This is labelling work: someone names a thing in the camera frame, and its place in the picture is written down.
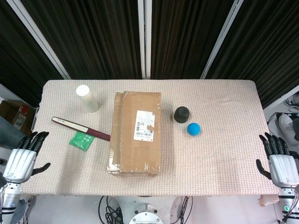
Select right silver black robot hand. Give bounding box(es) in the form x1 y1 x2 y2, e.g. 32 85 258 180
256 132 299 188

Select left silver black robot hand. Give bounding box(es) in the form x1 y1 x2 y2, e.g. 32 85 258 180
2 131 51 184

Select brown cardboard box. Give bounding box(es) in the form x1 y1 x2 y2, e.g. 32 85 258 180
105 91 163 178

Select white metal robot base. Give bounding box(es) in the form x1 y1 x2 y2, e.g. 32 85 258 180
114 195 178 224

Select cardboard box with red tape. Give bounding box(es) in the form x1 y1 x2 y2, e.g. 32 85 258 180
0 100 37 136

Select blue jeans leg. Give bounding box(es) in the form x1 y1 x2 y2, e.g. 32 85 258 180
0 116 27 148

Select white sneaker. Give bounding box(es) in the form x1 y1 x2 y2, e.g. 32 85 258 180
279 113 297 139

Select beige waffle tablecloth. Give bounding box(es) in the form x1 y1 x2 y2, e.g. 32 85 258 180
17 79 285 207

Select green sachet packet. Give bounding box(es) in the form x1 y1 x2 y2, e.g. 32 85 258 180
69 131 95 151

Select long maroon flat case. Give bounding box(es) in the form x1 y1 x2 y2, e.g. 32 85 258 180
51 116 111 142

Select white cylindrical bottle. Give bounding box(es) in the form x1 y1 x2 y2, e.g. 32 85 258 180
76 84 100 113

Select blue ball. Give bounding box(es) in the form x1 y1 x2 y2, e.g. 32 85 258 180
186 122 202 137

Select black pleated curtain panel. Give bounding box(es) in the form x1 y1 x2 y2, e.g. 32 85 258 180
206 0 299 108
0 0 64 107
150 0 237 80
20 0 142 80

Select black faceted cup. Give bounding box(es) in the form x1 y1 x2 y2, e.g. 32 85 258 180
173 106 190 124

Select white floor cables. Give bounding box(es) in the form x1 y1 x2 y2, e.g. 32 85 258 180
283 97 299 113

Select white metal frame rail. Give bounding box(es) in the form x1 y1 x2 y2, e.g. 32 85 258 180
0 83 39 110
263 84 299 110

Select black coiled cable bundle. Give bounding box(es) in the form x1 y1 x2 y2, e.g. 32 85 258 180
98 195 124 224

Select black hanging cable strands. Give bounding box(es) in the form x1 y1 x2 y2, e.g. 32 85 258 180
171 196 193 224

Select white metal frame post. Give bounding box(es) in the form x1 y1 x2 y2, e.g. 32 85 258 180
200 0 244 79
6 0 71 80
137 0 152 79

